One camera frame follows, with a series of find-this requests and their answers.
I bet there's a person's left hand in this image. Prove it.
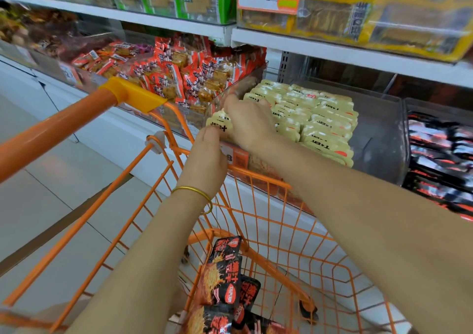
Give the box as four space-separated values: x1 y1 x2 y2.
177 123 230 198

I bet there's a person's right hand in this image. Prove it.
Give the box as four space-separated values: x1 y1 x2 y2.
222 92 280 154

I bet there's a yellow orange snack packet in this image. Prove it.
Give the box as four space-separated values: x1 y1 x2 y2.
205 108 235 134

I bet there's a row of yellow orange snacks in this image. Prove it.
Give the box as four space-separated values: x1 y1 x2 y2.
299 92 360 168
242 79 291 108
270 86 326 143

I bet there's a pile of black orange snacks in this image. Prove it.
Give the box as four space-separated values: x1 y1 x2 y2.
181 234 297 334

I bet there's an orange shopping cart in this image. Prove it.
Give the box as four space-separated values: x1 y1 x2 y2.
0 76 400 334

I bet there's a row of black orange snacks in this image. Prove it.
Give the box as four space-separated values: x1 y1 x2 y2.
447 123 473 222
406 112 458 207

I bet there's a person's left forearm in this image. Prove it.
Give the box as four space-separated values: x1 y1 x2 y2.
67 188 215 334

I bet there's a person's right forearm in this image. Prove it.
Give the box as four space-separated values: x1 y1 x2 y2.
251 132 473 334

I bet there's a pile of red tan packets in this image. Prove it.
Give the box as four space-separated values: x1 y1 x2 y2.
70 34 267 115

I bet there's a stack of yellow trimmed packets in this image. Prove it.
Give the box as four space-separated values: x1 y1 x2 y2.
236 0 473 62

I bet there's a heap of dark brown packets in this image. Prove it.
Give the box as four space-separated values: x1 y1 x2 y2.
0 5 81 52

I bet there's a gold bracelet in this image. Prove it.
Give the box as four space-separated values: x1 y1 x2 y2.
171 185 214 213

